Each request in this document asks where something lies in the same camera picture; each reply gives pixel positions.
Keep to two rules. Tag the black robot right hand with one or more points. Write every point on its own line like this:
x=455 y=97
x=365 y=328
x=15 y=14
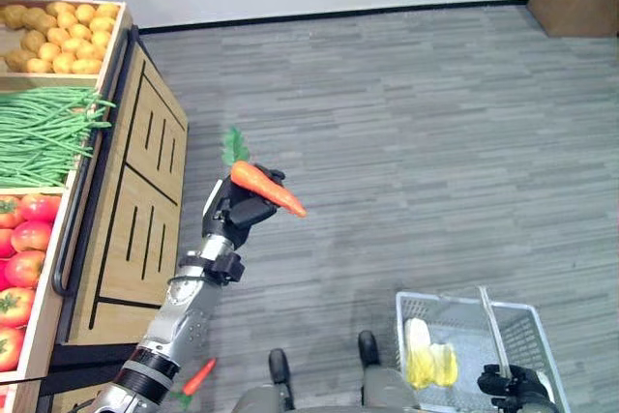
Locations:
x=524 y=390

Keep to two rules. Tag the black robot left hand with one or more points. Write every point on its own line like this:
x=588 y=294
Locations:
x=242 y=212

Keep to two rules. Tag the orange carrot with green leaves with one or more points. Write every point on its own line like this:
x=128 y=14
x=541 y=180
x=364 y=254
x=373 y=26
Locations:
x=263 y=188

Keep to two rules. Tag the grey plastic shopping basket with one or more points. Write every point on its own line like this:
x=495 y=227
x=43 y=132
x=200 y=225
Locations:
x=527 y=335

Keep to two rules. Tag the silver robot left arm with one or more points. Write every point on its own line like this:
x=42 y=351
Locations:
x=184 y=306

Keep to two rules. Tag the yellow napa cabbage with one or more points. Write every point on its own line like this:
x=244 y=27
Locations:
x=446 y=364

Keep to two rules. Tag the wooden produce stand cabinet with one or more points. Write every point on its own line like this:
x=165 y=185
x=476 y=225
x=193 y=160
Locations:
x=145 y=219

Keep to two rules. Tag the pale napa cabbage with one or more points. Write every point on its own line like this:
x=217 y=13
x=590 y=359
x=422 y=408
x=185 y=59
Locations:
x=417 y=343

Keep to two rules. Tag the robot right leg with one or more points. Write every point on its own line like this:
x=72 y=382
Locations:
x=382 y=386

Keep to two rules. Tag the robot leg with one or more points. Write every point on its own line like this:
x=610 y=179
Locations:
x=279 y=372
x=382 y=386

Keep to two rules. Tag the robot left leg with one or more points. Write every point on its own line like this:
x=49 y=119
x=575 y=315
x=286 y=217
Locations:
x=279 y=372

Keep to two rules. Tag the small orange carrot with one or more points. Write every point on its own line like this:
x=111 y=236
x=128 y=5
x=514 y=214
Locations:
x=199 y=376

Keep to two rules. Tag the wooden bean crate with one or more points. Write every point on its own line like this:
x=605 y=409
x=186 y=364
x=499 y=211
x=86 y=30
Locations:
x=72 y=181

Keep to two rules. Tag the red tomato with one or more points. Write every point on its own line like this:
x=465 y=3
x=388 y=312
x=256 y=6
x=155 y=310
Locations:
x=24 y=268
x=7 y=214
x=41 y=206
x=9 y=347
x=2 y=275
x=31 y=235
x=5 y=243
x=15 y=306

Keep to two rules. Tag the wooden potato crate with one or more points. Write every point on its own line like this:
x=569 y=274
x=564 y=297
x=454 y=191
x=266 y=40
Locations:
x=113 y=45

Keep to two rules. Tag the yellow potato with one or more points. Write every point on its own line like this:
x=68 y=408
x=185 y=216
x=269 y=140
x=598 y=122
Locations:
x=87 y=66
x=87 y=50
x=107 y=10
x=38 y=66
x=85 y=13
x=49 y=51
x=71 y=45
x=64 y=63
x=58 y=36
x=67 y=20
x=80 y=31
x=102 y=23
x=60 y=8
x=100 y=38

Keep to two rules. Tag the green bean pile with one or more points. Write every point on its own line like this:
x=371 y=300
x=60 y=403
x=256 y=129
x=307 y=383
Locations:
x=38 y=135

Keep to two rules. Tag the black baseboard strip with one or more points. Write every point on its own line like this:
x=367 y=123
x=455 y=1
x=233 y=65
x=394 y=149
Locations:
x=338 y=13

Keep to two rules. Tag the wooden tomato crate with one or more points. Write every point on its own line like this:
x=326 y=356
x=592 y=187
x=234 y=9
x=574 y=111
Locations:
x=43 y=316

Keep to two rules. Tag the brown potato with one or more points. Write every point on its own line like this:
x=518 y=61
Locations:
x=14 y=15
x=47 y=23
x=33 y=17
x=33 y=40
x=19 y=59

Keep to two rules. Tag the black metal stand rail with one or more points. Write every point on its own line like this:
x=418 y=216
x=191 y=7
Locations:
x=72 y=234

